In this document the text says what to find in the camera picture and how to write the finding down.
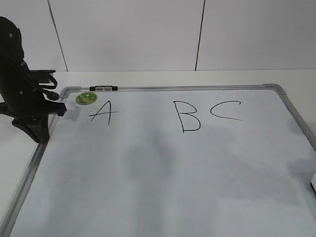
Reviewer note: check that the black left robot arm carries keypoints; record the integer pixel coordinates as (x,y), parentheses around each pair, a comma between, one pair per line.
(11,50)

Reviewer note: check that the black and grey board clip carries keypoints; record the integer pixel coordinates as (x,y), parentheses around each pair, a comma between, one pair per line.
(103,88)

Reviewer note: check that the white board with grey frame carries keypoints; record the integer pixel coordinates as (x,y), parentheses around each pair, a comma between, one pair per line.
(200,161)

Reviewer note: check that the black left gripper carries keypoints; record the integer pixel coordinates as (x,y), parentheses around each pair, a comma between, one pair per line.
(30,103)

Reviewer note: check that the round green magnet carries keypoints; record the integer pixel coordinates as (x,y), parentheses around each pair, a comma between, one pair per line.
(86,98)

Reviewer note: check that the white board eraser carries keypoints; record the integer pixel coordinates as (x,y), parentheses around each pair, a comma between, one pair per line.
(313,183)

